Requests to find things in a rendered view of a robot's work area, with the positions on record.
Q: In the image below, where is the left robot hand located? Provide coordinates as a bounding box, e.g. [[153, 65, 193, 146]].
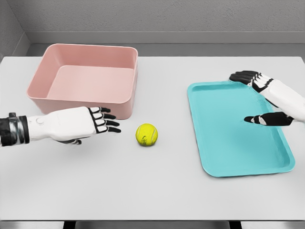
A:
[[47, 106, 122, 145]]

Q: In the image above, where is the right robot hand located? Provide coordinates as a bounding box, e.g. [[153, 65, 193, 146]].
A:
[[229, 70, 305, 127]]

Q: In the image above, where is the yellow tennis ball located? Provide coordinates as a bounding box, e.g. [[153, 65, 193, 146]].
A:
[[135, 123, 158, 147]]

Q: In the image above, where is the pink basket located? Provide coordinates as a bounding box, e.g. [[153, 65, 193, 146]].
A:
[[26, 43, 139, 120]]

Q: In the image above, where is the blue tray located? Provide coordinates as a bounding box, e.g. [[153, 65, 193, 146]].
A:
[[187, 81, 296, 178]]

